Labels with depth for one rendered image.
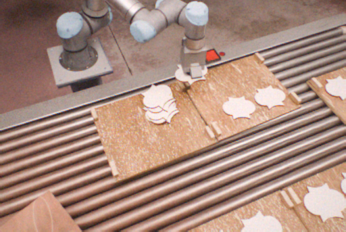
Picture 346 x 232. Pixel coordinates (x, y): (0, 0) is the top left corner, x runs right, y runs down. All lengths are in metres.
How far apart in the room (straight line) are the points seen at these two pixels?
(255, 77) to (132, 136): 0.63
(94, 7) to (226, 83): 0.68
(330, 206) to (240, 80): 0.62
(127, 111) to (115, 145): 0.16
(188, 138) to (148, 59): 1.70
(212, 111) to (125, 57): 1.69
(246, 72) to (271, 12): 2.09
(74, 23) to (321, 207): 1.21
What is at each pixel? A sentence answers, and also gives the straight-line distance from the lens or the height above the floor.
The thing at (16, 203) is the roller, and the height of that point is 0.92.
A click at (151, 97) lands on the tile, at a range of 1.31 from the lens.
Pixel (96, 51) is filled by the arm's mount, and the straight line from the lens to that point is 1.68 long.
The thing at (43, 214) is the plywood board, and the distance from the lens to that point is 1.08.
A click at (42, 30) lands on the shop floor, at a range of 3.36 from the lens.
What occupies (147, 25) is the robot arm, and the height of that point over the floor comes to 1.36.
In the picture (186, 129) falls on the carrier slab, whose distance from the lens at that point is 1.28.
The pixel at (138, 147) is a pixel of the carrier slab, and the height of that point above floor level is 0.94.
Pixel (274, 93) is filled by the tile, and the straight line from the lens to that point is 1.45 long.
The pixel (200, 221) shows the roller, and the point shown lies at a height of 0.92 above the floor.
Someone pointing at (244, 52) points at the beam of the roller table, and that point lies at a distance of 1.64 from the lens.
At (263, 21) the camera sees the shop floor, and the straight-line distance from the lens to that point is 3.42.
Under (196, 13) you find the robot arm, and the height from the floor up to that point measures 1.38.
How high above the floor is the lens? 2.00
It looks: 52 degrees down
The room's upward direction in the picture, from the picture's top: 2 degrees clockwise
